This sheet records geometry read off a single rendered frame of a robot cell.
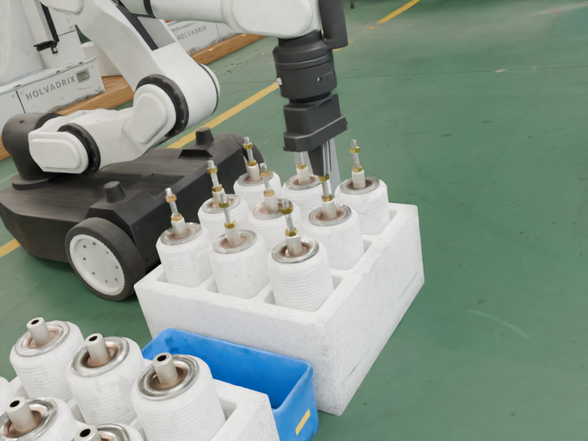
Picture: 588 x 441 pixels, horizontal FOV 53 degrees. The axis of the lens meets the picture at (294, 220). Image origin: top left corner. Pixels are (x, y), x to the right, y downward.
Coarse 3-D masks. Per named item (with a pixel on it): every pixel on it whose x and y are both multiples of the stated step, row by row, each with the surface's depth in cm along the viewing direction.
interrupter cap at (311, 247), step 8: (304, 240) 93; (312, 240) 92; (280, 248) 92; (304, 248) 91; (312, 248) 90; (272, 256) 90; (280, 256) 90; (288, 256) 90; (296, 256) 89; (304, 256) 88; (312, 256) 88
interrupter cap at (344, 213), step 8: (320, 208) 102; (336, 208) 101; (344, 208) 100; (312, 216) 100; (320, 216) 100; (336, 216) 99; (344, 216) 98; (312, 224) 98; (320, 224) 97; (328, 224) 96; (336, 224) 96
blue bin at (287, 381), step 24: (168, 336) 102; (192, 336) 99; (216, 360) 98; (240, 360) 95; (264, 360) 92; (288, 360) 89; (240, 384) 98; (264, 384) 95; (288, 384) 92; (312, 384) 88; (288, 408) 81; (312, 408) 89; (288, 432) 83; (312, 432) 90
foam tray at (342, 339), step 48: (384, 240) 103; (144, 288) 104; (192, 288) 101; (336, 288) 93; (384, 288) 103; (240, 336) 96; (288, 336) 90; (336, 336) 89; (384, 336) 105; (336, 384) 90
